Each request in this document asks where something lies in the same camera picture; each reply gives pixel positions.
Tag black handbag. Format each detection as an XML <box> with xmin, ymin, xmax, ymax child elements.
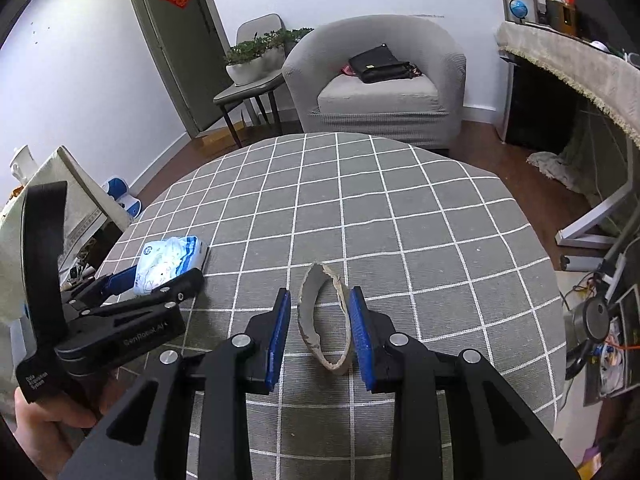
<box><xmin>347</xmin><ymin>43</ymin><xmax>425</xmax><ymax>85</ymax></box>

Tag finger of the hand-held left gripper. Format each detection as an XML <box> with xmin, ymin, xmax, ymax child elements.
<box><xmin>61</xmin><ymin>265</ymin><xmax>139</xmax><ymax>312</ymax></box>
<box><xmin>81</xmin><ymin>268</ymin><xmax>206</xmax><ymax>319</ymax></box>

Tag blue white foot massager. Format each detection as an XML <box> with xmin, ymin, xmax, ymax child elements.
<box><xmin>101</xmin><ymin>174</ymin><xmax>144</xmax><ymax>220</ymax></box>

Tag blue white plastic packet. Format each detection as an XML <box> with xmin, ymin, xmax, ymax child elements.
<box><xmin>133</xmin><ymin>234</ymin><xmax>210</xmax><ymax>297</ymax></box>

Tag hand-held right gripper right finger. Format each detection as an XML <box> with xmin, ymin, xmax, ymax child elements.
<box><xmin>348</xmin><ymin>285</ymin><xmax>583</xmax><ymax>480</ymax></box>

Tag person's left hand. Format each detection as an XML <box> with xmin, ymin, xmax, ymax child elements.
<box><xmin>12</xmin><ymin>368</ymin><xmax>119</xmax><ymax>454</ymax></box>

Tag black cabinet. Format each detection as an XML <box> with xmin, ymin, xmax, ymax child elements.
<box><xmin>502</xmin><ymin>54</ymin><xmax>582</xmax><ymax>154</ymax></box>

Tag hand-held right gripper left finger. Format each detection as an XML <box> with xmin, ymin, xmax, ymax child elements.
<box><xmin>60</xmin><ymin>288</ymin><xmax>292</xmax><ymax>480</ymax></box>

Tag grey round device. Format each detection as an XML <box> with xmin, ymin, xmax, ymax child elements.
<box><xmin>564</xmin><ymin>296</ymin><xmax>612</xmax><ymax>349</ymax></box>

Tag beige cloth covered table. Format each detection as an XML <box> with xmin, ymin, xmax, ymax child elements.
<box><xmin>0</xmin><ymin>145</ymin><xmax>134</xmax><ymax>326</ymax></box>

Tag white desk leg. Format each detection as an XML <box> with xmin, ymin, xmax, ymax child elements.
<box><xmin>555</xmin><ymin>146</ymin><xmax>637</xmax><ymax>249</ymax></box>

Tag grey green door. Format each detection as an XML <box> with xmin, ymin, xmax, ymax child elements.
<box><xmin>124</xmin><ymin>0</ymin><xmax>237</xmax><ymax>139</ymax></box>

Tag beige cloth on floor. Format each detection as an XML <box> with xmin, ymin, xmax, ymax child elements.
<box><xmin>526</xmin><ymin>151</ymin><xmax>592</xmax><ymax>194</ymax></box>

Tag black monitor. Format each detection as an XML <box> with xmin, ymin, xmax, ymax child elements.
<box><xmin>571</xmin><ymin>0</ymin><xmax>632</xmax><ymax>54</ymax></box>

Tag white kettle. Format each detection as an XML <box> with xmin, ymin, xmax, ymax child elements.
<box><xmin>10</xmin><ymin>144</ymin><xmax>37</xmax><ymax>187</ymax></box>

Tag grey cardboard ring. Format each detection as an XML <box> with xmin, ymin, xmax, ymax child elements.
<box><xmin>297</xmin><ymin>261</ymin><xmax>355</xmax><ymax>375</ymax></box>

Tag dark wooden box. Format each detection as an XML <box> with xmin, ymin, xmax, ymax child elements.
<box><xmin>544</xmin><ymin>0</ymin><xmax>577</xmax><ymax>37</ymax></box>

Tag grey armchair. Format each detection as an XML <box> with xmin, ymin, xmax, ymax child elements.
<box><xmin>281</xmin><ymin>14</ymin><xmax>467</xmax><ymax>149</ymax></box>

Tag open box of cables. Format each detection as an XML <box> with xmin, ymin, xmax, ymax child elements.
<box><xmin>582</xmin><ymin>284</ymin><xmax>640</xmax><ymax>407</ymax></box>

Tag potted plant in white pot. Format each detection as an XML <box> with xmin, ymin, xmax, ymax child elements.
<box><xmin>282</xmin><ymin>27</ymin><xmax>316</xmax><ymax>56</ymax></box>
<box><xmin>224</xmin><ymin>39</ymin><xmax>267</xmax><ymax>87</ymax></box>
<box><xmin>260</xmin><ymin>32</ymin><xmax>289</xmax><ymax>72</ymax></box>

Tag grey checked tablecloth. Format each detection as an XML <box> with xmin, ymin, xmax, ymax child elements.
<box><xmin>94</xmin><ymin>131</ymin><xmax>569</xmax><ymax>480</ymax></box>

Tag grey dining chair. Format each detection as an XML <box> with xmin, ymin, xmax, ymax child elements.
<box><xmin>213</xmin><ymin>13</ymin><xmax>289</xmax><ymax>149</ymax></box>

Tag beige fringed desk cloth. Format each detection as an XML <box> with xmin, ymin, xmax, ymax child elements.
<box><xmin>495</xmin><ymin>20</ymin><xmax>640</xmax><ymax>149</ymax></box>

